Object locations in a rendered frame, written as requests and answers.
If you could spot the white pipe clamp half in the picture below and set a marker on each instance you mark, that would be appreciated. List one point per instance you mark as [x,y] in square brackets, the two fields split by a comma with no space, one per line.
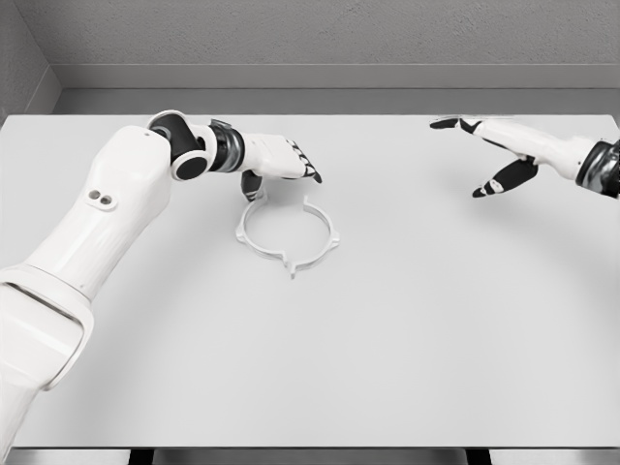
[327,227]
[243,227]

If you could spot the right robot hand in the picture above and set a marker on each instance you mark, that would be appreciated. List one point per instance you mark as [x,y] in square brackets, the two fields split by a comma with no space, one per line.
[513,140]

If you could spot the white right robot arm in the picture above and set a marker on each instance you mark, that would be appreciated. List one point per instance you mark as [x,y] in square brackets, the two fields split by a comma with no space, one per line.
[581,152]

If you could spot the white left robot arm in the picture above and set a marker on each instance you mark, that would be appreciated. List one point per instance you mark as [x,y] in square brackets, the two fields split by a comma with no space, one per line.
[116,194]

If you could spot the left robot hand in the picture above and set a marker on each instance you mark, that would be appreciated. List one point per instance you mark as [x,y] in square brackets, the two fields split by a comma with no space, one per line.
[278,155]

